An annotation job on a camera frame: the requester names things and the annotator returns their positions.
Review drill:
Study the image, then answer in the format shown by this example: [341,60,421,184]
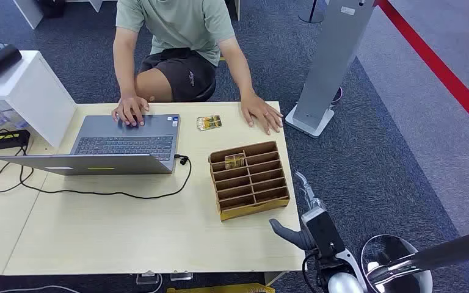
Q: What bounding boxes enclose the person's right hand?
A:
[112,95,151,128]

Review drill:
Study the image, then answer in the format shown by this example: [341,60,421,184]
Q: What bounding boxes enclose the person's left hand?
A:
[240,93,285,136]

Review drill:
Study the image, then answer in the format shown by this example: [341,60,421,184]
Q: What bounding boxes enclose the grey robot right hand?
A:
[269,171,327,252]

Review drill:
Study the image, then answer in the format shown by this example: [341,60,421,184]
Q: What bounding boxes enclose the person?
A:
[112,0,285,136]

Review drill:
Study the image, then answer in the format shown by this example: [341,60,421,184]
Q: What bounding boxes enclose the grey open laptop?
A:
[0,114,181,176]

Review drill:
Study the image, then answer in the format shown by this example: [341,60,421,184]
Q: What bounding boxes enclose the brown cardboard slot organizer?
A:
[208,140,291,222]

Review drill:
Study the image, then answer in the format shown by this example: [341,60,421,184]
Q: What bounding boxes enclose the grey kiosk stand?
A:
[285,0,377,140]

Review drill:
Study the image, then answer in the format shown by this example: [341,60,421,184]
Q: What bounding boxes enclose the yellow strip under table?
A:
[166,283,276,293]

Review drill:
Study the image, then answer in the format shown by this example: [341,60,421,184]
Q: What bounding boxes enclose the white cabinet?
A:
[0,50,78,149]

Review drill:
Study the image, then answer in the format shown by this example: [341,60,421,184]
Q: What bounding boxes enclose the black stanchion base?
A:
[297,0,326,24]

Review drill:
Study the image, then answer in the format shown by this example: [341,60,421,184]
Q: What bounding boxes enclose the black power adapter yellow labels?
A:
[0,129,31,151]

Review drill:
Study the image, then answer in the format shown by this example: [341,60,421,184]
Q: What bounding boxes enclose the clear plastic bottles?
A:
[0,100,30,131]

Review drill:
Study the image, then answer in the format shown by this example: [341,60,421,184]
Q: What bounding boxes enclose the white furniture panel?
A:
[12,0,45,30]

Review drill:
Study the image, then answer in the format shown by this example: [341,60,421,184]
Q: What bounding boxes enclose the red barrier belt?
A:
[375,0,469,143]

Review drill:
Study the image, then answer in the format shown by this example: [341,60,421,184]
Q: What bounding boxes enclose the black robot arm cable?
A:
[301,250,322,293]

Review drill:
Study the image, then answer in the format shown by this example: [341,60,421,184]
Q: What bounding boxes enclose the black laptop power cable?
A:
[0,145,193,200]

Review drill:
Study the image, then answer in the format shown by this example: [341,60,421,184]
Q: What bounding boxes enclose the chrome stanchion post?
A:
[360,225,469,293]

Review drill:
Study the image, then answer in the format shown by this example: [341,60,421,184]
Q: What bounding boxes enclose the white floor cable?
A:
[0,284,82,293]

